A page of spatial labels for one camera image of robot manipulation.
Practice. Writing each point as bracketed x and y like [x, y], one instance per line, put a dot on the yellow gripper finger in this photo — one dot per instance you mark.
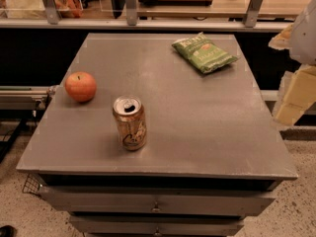
[296, 94]

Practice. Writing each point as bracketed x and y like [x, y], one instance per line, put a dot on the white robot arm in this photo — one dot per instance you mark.
[299, 39]

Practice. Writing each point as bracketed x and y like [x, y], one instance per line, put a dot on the orange soda can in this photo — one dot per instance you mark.
[129, 114]

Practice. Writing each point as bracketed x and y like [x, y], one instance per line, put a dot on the green chip bag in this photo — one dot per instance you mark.
[203, 54]

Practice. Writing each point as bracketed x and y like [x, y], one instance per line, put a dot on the grey drawer cabinet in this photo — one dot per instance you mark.
[204, 132]

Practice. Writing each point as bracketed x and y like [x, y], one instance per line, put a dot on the red apple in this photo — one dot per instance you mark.
[81, 86]

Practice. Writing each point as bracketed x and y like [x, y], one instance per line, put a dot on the lower grey drawer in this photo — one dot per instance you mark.
[156, 226]

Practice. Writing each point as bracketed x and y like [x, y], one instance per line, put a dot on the grey drawer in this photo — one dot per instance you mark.
[156, 226]
[194, 202]

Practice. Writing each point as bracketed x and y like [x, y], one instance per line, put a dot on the upper grey drawer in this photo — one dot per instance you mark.
[194, 202]

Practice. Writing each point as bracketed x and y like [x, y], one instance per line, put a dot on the black shoe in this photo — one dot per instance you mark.
[7, 231]

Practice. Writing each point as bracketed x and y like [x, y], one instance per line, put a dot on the metal shelf frame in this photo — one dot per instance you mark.
[222, 16]

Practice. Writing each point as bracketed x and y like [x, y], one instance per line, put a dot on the wire mesh basket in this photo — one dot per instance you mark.
[31, 186]

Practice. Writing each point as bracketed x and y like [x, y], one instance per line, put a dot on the metal rail on left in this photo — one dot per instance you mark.
[25, 97]

